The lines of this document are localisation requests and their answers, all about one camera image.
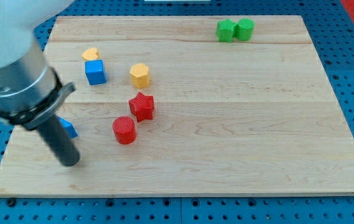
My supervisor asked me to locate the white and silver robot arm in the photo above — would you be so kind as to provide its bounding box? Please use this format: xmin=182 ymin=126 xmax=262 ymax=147
xmin=0 ymin=0 xmax=75 ymax=130

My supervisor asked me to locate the red star block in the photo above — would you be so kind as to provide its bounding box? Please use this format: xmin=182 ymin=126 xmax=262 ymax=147
xmin=128 ymin=92 xmax=155 ymax=123

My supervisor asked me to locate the green star block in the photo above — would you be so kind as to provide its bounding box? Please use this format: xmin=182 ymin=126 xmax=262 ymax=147
xmin=216 ymin=19 xmax=237 ymax=43

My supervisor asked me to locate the light wooden board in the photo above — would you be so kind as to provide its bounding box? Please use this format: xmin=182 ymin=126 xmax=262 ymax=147
xmin=0 ymin=16 xmax=354 ymax=198

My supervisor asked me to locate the yellow hexagon block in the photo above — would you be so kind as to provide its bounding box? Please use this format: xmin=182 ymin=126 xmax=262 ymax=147
xmin=129 ymin=63 xmax=151 ymax=89

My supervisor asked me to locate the red cylinder block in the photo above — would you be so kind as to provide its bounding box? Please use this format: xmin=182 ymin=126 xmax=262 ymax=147
xmin=112 ymin=116 xmax=137 ymax=144

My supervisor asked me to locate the blue cube block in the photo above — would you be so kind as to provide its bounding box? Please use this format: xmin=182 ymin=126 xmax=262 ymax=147
xmin=85 ymin=59 xmax=107 ymax=85

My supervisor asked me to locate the yellow heart block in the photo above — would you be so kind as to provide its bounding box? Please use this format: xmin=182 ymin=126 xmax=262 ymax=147
xmin=82 ymin=48 xmax=100 ymax=60

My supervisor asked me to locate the green cylinder block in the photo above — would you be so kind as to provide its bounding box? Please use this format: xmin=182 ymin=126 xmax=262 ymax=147
xmin=235 ymin=18 xmax=254 ymax=41

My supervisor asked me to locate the blue triangle block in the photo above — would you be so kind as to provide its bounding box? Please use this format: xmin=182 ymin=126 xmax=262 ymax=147
xmin=58 ymin=116 xmax=78 ymax=139

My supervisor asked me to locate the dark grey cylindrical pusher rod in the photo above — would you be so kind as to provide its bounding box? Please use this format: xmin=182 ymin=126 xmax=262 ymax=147
xmin=37 ymin=115 xmax=80 ymax=167

